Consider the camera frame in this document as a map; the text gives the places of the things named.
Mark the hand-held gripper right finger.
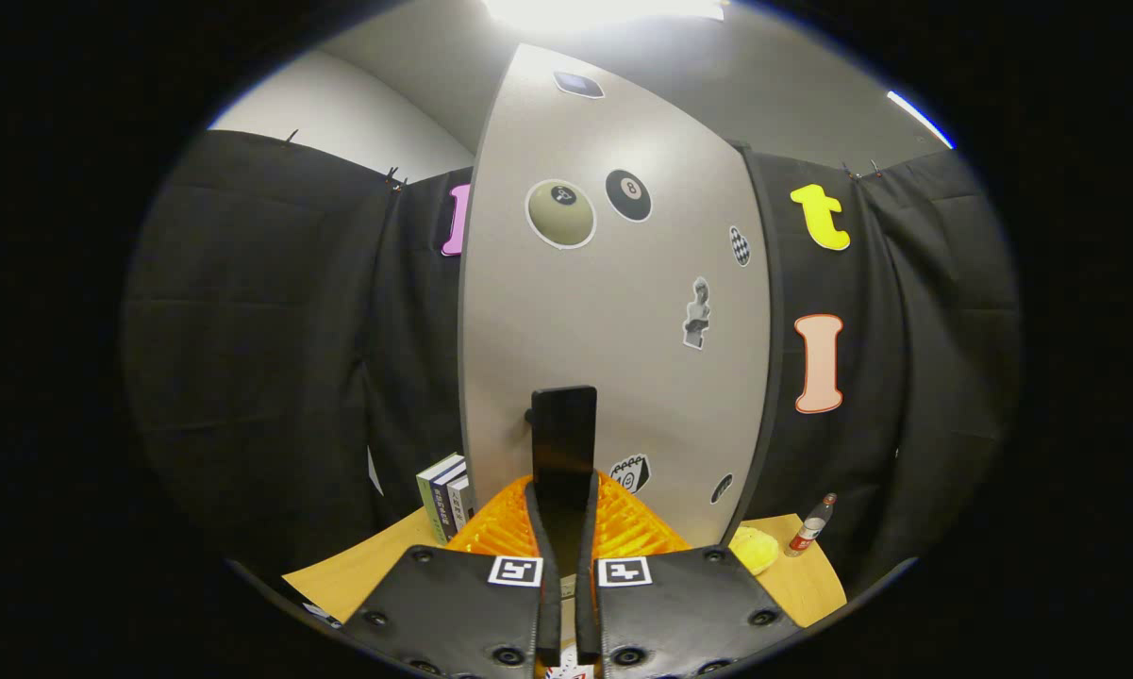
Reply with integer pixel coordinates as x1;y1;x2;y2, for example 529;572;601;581
575;472;803;679

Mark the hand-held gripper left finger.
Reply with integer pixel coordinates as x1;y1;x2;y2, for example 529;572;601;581
340;476;562;679

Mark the black door handle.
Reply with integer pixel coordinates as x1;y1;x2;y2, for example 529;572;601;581
531;385;598;529

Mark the dark grey shoe cabinet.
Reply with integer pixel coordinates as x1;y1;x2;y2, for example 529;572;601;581
731;141;786;545

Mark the yellow sponge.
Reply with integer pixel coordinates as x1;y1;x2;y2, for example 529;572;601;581
728;526;780;576

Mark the white book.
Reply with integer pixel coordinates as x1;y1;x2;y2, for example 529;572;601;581
445;474;477;529

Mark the blue book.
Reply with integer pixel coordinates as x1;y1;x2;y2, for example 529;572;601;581
431;462;469;538

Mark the green book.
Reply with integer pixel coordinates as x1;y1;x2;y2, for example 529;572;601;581
416;453;463;543

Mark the red label plastic bottle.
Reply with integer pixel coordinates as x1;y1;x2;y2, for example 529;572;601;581
784;492;838;557

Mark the narrow ceiling light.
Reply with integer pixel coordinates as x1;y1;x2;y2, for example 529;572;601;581
887;90;956;150

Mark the large ceiling light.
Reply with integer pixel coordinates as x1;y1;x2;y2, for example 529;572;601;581
481;0;727;34

